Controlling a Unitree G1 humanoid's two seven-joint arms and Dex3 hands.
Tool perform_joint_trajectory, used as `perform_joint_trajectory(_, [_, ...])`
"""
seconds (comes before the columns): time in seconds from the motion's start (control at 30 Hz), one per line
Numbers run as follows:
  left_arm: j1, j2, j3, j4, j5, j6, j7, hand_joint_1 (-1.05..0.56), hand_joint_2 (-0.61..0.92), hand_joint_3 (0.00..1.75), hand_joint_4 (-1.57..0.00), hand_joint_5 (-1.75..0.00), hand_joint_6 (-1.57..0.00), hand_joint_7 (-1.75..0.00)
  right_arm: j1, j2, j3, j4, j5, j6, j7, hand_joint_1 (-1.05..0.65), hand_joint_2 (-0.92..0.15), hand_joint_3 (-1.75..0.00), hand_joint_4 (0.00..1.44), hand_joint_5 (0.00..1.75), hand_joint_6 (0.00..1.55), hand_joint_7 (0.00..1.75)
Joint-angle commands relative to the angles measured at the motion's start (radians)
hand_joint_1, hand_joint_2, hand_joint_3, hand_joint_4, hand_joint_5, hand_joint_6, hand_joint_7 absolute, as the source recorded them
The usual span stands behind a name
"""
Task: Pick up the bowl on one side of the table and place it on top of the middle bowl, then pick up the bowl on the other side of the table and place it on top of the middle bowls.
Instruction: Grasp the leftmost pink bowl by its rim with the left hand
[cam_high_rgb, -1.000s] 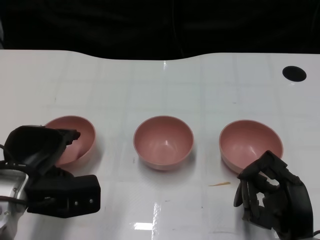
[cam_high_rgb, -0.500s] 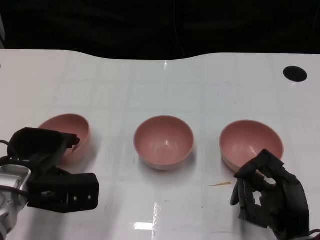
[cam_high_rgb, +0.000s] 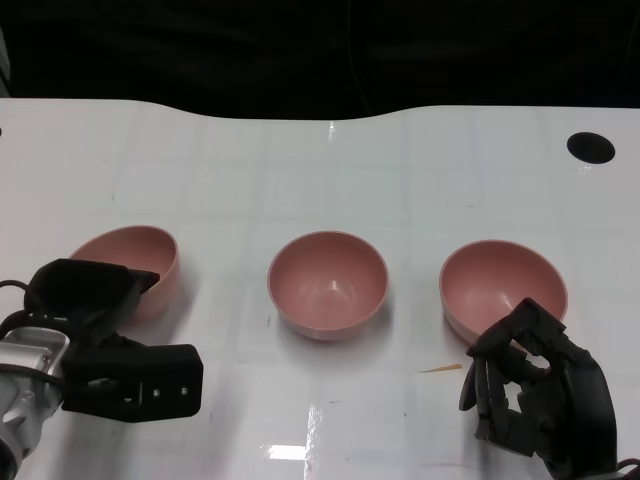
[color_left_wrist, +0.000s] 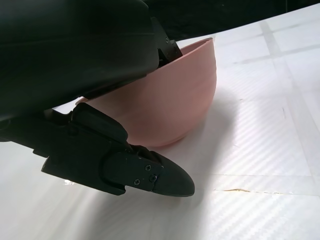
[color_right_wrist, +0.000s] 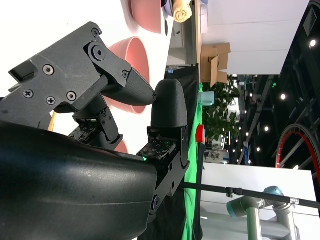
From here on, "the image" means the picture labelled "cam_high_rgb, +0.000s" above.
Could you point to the pink plastic bowl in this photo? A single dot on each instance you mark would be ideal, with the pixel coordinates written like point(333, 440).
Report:
point(495, 280)
point(327, 285)
point(145, 250)

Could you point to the black round table grommet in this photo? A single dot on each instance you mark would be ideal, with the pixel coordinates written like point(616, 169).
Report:
point(590, 147)

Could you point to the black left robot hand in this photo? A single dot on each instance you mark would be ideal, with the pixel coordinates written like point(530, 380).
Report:
point(85, 285)

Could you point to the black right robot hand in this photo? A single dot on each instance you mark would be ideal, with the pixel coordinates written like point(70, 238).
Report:
point(585, 410)

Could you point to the small orange wood sliver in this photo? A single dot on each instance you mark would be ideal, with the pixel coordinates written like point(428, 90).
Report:
point(442, 369)

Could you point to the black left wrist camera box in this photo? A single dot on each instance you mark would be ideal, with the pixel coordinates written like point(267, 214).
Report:
point(160, 375)

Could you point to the grey object at table edge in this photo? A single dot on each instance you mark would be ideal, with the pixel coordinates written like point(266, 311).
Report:
point(4, 60)

